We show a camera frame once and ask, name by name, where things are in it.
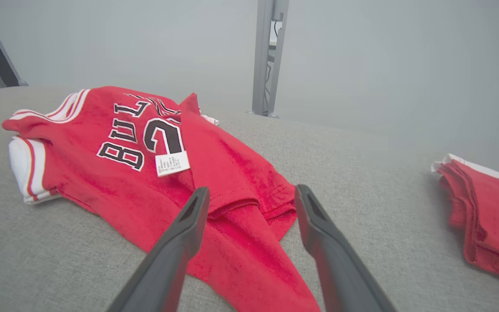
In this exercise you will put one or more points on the grey metal partition post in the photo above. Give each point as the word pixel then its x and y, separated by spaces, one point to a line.
pixel 261 52

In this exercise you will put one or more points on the red Bulls basketball jersey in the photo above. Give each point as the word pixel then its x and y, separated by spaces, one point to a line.
pixel 102 186

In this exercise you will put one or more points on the grey fabric sofa surface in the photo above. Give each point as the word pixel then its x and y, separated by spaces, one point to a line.
pixel 362 195

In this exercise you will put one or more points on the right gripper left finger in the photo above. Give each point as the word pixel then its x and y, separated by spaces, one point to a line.
pixel 167 268

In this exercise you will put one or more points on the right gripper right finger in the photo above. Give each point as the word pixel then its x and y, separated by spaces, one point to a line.
pixel 340 277

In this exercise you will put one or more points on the red shorts with white stripe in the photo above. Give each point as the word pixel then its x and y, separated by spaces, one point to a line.
pixel 492 216

